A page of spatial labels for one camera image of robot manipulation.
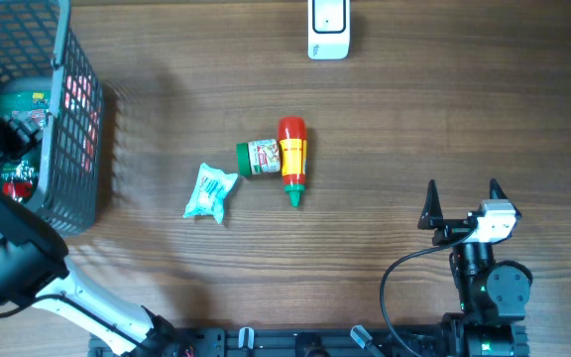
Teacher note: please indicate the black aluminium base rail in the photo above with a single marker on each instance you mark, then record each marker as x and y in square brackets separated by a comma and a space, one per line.
[425, 340]

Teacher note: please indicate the red sauce bottle green cap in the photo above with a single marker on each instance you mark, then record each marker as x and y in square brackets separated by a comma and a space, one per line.
[292, 140]

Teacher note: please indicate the green lid spice jar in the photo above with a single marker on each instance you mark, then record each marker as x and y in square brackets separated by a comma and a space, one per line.
[258, 157]

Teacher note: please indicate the white barcode scanner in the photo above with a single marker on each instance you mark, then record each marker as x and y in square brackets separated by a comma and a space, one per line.
[328, 29]

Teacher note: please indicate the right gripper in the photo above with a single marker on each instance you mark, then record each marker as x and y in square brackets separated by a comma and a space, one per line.
[432, 218]

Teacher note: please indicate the pale teal tissue packet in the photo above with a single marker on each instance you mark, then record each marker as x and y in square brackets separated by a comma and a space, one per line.
[210, 191]

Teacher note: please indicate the grey plastic mesh basket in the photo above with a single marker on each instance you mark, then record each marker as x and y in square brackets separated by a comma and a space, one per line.
[40, 51]

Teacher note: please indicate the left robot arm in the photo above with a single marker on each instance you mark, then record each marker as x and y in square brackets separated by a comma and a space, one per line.
[35, 271]

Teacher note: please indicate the green 3M gloves packet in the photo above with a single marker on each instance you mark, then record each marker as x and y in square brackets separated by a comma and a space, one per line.
[19, 178]

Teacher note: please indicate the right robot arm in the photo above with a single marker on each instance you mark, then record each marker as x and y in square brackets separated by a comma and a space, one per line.
[492, 294]

